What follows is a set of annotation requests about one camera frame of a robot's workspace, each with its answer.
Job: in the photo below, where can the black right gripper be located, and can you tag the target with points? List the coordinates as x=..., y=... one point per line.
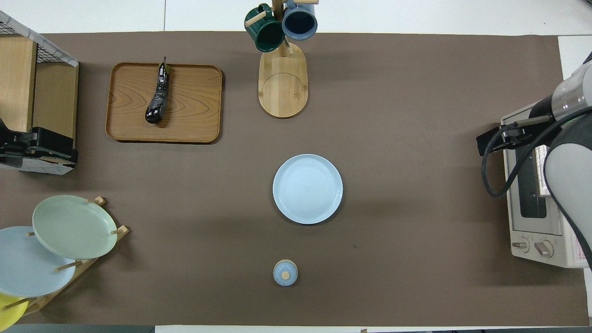
x=492, y=138

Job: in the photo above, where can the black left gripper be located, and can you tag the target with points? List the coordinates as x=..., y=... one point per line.
x=51, y=141

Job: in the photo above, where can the white toaster oven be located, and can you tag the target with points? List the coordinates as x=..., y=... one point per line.
x=520, y=222

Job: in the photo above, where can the dark purple eggplant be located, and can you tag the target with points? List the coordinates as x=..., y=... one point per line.
x=157, y=104

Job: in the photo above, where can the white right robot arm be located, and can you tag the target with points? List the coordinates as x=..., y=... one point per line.
x=571, y=185

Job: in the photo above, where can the pale green plate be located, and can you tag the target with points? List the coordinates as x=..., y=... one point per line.
x=74, y=226

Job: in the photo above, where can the brown table mat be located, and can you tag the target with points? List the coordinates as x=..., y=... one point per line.
x=416, y=92

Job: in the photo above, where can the wooden plate rack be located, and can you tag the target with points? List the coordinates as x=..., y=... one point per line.
x=121, y=231

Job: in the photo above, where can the light blue racked plate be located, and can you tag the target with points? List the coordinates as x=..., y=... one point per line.
x=27, y=273

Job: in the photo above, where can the wooden serving tray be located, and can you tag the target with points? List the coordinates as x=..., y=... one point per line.
x=194, y=106

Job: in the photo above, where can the yellow plate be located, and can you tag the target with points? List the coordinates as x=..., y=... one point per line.
x=9, y=314

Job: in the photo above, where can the wooden mug tree stand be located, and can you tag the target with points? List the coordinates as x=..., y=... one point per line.
x=283, y=92

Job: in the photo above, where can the blue mug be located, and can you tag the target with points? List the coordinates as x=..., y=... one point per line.
x=299, y=23

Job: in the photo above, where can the dark green mug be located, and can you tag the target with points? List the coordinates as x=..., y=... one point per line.
x=270, y=37

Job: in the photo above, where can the small blue lid wooden knob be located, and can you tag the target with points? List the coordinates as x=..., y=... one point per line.
x=285, y=273

